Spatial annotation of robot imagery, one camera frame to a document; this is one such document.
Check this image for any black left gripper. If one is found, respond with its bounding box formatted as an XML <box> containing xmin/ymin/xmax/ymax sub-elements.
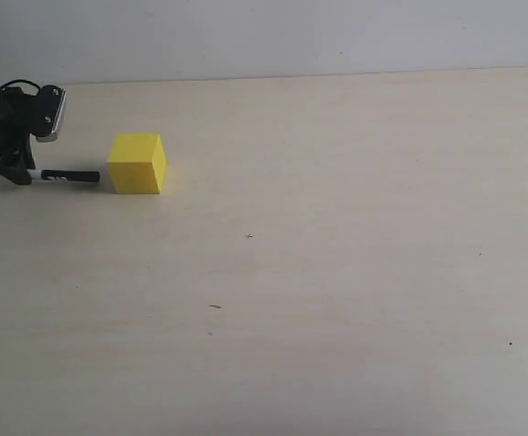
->
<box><xmin>0</xmin><ymin>79</ymin><xmax>41</xmax><ymax>185</ymax></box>

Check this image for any black and white marker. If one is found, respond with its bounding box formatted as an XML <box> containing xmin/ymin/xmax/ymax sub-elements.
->
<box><xmin>27</xmin><ymin>169</ymin><xmax>100</xmax><ymax>183</ymax></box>

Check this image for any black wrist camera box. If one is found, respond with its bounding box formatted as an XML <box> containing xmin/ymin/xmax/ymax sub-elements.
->
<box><xmin>30</xmin><ymin>84</ymin><xmax>66</xmax><ymax>143</ymax></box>

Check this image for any yellow cube block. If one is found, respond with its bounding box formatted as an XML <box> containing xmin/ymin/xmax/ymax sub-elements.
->
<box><xmin>107</xmin><ymin>134</ymin><xmax>167</xmax><ymax>194</ymax></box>

